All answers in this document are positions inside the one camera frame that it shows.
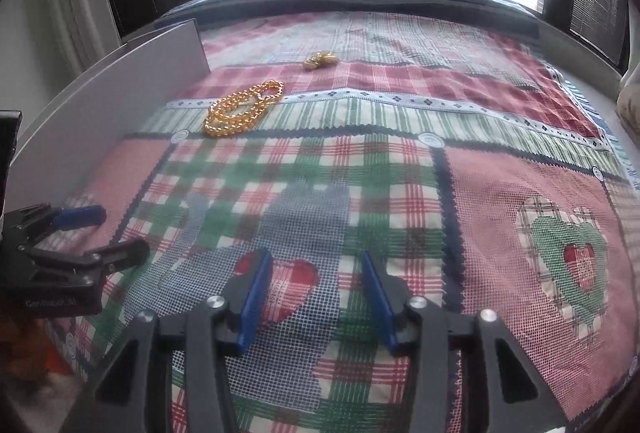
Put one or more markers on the white cardboard box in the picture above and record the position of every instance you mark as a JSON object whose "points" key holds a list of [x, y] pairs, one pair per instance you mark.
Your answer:
{"points": [[100, 113]]}

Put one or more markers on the white cloth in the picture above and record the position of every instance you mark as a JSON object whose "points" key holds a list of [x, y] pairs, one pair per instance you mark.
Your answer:
{"points": [[631, 103]]}

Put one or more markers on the black louvred window panel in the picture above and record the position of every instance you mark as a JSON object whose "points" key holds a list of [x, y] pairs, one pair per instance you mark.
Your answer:
{"points": [[597, 3]]}

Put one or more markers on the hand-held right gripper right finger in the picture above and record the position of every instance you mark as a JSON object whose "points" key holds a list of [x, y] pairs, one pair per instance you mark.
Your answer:
{"points": [[377, 303]]}

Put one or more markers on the checked patchwork blanket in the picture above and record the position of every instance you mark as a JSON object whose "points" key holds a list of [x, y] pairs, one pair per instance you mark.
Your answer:
{"points": [[400, 163]]}

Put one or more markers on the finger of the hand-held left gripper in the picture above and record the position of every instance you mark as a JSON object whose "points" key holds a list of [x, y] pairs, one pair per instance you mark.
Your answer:
{"points": [[125, 253], [80, 216]]}

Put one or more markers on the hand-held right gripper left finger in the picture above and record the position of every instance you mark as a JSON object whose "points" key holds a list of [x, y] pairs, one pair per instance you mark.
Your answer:
{"points": [[255, 298]]}

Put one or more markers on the person's left hand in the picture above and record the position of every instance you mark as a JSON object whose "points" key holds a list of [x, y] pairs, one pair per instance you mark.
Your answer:
{"points": [[20, 338]]}

